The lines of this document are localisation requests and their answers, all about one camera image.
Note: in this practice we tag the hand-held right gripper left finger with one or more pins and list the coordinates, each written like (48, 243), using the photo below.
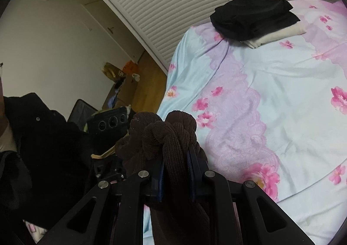
(159, 180)

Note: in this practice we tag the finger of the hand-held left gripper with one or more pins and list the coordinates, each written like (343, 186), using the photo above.
(113, 170)

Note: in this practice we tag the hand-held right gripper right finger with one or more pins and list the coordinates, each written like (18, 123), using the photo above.
(193, 180)

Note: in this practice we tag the black suitcase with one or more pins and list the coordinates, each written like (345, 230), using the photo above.
(80, 112)

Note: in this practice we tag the cardboard box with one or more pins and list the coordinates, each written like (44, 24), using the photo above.
(115, 93)

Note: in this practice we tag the yellow bag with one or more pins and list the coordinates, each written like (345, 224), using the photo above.
(110, 70)

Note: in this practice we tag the white cup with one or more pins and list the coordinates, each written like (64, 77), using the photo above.
(136, 77)

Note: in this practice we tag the orange box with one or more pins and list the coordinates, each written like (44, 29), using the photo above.
(130, 67)

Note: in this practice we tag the person's black jacket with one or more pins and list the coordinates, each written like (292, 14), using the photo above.
(46, 152)

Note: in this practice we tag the floral bed sheet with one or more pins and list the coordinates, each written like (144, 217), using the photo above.
(284, 98)

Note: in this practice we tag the white louvered wardrobe doors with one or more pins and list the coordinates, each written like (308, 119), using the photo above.
(162, 3)

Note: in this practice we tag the folded cream cloth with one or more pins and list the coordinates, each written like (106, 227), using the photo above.
(276, 34)

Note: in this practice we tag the folded black clothes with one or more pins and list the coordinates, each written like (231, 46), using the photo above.
(252, 17)

